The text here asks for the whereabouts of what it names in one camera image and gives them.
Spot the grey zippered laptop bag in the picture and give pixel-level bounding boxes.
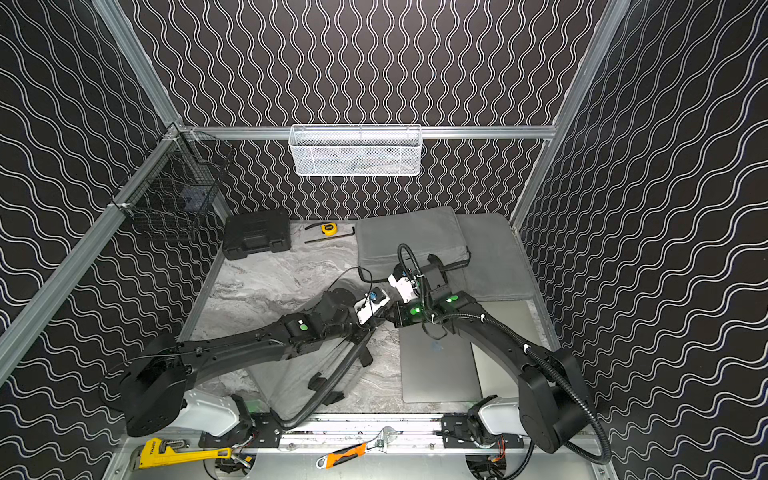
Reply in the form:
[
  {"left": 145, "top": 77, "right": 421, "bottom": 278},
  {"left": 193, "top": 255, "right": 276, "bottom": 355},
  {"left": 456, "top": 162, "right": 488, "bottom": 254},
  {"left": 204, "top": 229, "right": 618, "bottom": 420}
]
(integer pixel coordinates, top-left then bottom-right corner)
[{"left": 447, "top": 213, "right": 535, "bottom": 301}]

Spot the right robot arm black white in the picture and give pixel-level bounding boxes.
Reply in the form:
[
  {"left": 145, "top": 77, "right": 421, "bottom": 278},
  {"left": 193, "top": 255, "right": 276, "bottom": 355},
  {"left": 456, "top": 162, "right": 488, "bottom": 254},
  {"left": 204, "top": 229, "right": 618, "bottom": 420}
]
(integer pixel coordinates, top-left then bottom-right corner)
[{"left": 388, "top": 243, "right": 611, "bottom": 465}]

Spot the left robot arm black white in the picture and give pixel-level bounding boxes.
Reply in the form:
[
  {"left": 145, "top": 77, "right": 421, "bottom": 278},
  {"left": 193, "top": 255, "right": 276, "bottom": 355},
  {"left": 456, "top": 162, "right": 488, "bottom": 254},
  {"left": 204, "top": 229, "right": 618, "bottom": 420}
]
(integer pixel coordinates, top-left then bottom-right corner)
[{"left": 99, "top": 288, "right": 389, "bottom": 437}]

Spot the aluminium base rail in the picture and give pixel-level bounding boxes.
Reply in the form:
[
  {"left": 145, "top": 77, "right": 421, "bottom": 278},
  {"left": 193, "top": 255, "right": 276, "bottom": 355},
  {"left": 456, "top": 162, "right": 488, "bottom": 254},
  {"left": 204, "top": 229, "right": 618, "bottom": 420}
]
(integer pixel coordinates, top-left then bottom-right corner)
[{"left": 197, "top": 412, "right": 526, "bottom": 452}]

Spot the silver laptop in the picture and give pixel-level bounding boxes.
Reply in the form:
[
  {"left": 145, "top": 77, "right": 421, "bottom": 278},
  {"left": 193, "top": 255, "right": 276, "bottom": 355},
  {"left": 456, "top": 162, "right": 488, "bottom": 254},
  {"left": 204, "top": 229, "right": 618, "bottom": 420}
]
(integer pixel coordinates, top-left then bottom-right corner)
[{"left": 470, "top": 299, "right": 559, "bottom": 400}]

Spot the dark grey laptop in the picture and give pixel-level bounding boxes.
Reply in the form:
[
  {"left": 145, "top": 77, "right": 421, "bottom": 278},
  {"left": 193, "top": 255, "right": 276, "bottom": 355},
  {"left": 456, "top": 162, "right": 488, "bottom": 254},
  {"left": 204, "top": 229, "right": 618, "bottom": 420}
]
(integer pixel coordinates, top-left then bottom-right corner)
[{"left": 399, "top": 324, "right": 481, "bottom": 403}]

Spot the black wire basket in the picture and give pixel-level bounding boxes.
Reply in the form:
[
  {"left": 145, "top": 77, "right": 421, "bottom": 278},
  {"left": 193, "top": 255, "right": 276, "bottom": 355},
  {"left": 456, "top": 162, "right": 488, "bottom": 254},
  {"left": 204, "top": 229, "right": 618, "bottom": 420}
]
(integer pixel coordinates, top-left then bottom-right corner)
[{"left": 113, "top": 124, "right": 234, "bottom": 243}]

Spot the black hex key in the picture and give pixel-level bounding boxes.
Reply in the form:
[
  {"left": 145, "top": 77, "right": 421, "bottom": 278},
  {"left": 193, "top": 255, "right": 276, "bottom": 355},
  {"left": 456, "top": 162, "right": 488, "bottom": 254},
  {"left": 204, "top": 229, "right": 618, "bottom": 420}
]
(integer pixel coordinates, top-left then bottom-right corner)
[{"left": 305, "top": 225, "right": 355, "bottom": 244}]

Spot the yellow pipe wrench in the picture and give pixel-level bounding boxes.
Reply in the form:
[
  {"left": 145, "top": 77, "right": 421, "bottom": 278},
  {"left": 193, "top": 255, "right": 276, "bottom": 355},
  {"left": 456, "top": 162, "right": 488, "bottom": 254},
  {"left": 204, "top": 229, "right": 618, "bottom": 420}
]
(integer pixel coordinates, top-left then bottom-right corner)
[{"left": 134, "top": 437, "right": 255, "bottom": 470}]

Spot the orange adjustable wrench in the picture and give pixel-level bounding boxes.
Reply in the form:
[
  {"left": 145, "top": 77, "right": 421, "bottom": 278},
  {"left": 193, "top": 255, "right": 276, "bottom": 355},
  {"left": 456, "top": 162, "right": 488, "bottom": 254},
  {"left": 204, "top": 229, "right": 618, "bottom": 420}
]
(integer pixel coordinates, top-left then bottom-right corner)
[{"left": 315, "top": 426, "right": 401, "bottom": 470}]

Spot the yellow tape measure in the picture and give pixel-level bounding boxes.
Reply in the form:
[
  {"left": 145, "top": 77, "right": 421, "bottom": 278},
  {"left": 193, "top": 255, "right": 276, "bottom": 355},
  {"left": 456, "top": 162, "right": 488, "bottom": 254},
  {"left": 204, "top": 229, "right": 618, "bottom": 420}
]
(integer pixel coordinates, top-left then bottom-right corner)
[{"left": 305, "top": 222, "right": 338, "bottom": 237}]

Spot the black plastic tool case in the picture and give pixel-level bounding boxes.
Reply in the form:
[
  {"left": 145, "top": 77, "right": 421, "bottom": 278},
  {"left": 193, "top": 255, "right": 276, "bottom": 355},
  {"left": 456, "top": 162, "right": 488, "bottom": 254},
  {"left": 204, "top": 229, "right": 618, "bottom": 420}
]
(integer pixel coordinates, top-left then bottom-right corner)
[{"left": 222, "top": 208, "right": 291, "bottom": 261}]

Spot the white wire mesh basket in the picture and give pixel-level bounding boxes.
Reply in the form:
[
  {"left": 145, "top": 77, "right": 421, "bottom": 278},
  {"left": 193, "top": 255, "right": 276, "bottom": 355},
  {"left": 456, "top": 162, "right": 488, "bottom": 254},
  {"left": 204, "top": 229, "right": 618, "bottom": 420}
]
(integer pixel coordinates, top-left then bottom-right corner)
[{"left": 288, "top": 124, "right": 423, "bottom": 177}]

